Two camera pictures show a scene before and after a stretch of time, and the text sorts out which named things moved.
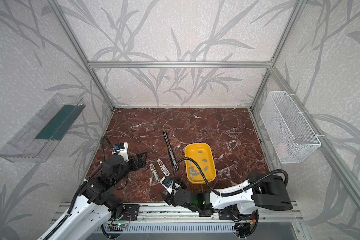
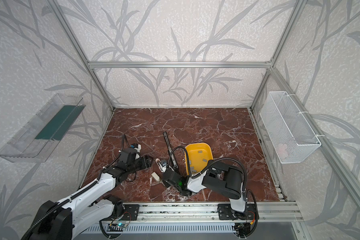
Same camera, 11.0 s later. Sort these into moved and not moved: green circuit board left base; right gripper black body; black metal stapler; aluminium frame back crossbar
Moved: right gripper black body
Not moved: green circuit board left base; aluminium frame back crossbar; black metal stapler
